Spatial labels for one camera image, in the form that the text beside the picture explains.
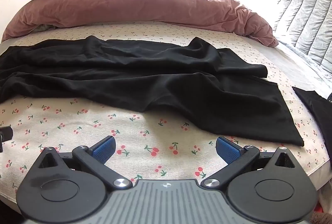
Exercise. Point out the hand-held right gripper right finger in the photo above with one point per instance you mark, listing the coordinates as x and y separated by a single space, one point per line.
228 149

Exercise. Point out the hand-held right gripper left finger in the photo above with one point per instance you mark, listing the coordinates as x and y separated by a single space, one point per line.
105 147

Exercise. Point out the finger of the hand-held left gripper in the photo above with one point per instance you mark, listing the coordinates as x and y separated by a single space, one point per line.
6 133

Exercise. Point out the black polo shirt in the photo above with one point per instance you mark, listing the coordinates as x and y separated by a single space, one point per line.
155 79

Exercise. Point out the cherry print bed cover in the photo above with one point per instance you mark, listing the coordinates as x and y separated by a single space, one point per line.
77 115

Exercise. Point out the black cloth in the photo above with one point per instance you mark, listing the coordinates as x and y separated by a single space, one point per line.
316 110

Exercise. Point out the grey bed sheet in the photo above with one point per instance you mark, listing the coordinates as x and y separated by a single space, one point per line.
285 63

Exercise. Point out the grey cloth under duvet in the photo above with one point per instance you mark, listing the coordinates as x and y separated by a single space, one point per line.
44 27

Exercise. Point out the pink pillow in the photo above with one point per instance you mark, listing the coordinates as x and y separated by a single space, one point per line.
129 6

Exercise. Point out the grey quilted headboard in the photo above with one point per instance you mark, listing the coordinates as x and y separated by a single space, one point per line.
306 11

